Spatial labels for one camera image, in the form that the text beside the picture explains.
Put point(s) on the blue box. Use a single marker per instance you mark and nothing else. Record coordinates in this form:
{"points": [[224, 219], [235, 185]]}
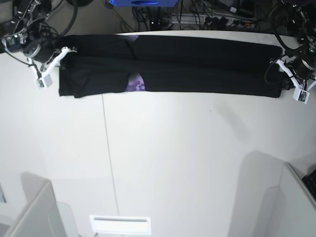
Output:
{"points": [[143, 3]]}

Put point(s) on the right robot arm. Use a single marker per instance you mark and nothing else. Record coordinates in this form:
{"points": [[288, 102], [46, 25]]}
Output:
{"points": [[29, 20]]}

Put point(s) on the black keyboard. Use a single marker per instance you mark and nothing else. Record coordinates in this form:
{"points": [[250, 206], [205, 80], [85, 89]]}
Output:
{"points": [[310, 183]]}

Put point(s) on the black T-shirt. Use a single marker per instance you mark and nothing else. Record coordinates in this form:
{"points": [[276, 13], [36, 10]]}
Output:
{"points": [[102, 64]]}

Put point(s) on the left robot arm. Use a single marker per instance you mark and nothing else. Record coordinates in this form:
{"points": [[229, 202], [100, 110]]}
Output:
{"points": [[301, 21]]}

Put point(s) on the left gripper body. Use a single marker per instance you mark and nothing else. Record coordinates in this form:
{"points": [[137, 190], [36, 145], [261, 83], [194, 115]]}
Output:
{"points": [[297, 73]]}

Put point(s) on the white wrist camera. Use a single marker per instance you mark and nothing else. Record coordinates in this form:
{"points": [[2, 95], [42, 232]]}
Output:
{"points": [[44, 82], [301, 95]]}

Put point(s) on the white slotted tray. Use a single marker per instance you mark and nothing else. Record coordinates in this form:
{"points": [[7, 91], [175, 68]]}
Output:
{"points": [[121, 225]]}

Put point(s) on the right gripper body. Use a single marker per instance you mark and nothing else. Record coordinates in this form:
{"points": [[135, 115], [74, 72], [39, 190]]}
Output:
{"points": [[40, 51]]}

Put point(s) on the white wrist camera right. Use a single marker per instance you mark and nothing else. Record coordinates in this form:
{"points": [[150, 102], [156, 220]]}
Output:
{"points": [[44, 82]]}

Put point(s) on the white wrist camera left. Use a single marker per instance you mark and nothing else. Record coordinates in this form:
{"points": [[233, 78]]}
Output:
{"points": [[301, 95]]}

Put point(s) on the white cabinet left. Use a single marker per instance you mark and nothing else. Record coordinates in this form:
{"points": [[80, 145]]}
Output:
{"points": [[29, 208]]}

